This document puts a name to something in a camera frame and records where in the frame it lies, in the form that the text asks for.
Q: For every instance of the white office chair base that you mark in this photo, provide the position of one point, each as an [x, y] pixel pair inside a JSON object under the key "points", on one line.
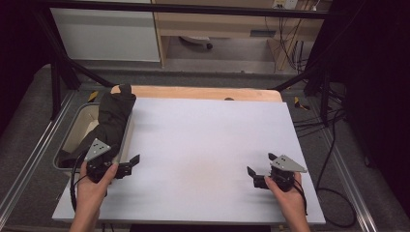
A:
{"points": [[195, 39]]}

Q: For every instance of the dark curtain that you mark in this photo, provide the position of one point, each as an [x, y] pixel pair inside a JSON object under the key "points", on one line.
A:
{"points": [[377, 80], [16, 48]]}

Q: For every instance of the yellow black tape marker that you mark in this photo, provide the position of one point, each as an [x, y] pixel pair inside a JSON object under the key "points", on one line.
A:
{"points": [[93, 96], [301, 104]]}

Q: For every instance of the black metal crossbar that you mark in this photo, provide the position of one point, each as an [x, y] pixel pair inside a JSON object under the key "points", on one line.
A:
{"points": [[193, 9]]}

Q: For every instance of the white power strip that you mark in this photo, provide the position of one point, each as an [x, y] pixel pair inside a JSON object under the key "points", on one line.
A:
{"points": [[285, 4]]}

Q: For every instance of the aluminium floor rail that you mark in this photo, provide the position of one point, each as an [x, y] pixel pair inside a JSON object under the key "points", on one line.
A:
{"points": [[349, 180], [35, 151]]}

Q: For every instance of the person's left hand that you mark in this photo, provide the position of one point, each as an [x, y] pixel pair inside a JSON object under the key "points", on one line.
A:
{"points": [[92, 193]]}

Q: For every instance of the wooden table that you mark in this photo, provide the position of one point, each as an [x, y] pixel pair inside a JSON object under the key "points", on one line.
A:
{"points": [[199, 92]]}

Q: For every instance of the light wooden desk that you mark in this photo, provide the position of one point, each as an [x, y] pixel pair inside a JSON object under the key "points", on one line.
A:
{"points": [[219, 24]]}

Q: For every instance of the black metal stand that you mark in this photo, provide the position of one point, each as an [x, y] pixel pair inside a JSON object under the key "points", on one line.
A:
{"points": [[324, 93], [56, 83]]}

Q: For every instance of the person's right hand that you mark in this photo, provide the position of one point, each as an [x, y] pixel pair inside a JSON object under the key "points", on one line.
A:
{"points": [[288, 199]]}

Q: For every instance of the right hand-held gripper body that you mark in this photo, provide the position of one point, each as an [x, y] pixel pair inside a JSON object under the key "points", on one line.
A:
{"points": [[285, 164]]}

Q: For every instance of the dark cloth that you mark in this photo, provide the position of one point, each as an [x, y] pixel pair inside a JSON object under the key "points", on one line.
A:
{"points": [[112, 119]]}

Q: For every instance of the white table board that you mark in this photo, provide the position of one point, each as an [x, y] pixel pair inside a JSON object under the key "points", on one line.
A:
{"points": [[206, 145]]}

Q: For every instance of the white cabinet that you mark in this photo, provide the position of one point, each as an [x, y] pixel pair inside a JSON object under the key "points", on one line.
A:
{"points": [[106, 35]]}

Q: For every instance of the beige bin with grey rim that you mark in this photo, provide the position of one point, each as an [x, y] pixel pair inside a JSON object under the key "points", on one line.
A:
{"points": [[82, 129]]}

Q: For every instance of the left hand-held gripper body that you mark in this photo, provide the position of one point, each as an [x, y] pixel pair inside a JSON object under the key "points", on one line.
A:
{"points": [[96, 150]]}

